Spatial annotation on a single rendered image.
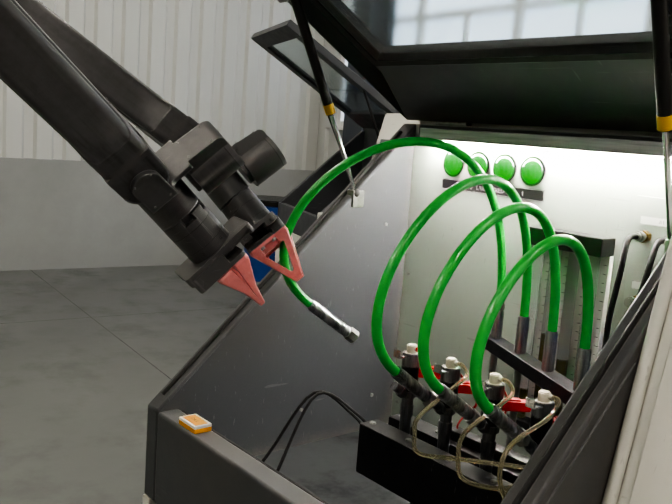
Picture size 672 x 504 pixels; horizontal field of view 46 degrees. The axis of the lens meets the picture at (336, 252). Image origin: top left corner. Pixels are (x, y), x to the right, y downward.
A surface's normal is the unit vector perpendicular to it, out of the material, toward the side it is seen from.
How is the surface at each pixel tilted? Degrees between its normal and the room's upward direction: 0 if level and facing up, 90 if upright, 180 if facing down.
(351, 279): 90
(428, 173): 90
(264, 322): 90
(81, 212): 90
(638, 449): 76
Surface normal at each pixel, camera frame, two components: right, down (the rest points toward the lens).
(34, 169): 0.55, 0.17
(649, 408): -0.73, -0.20
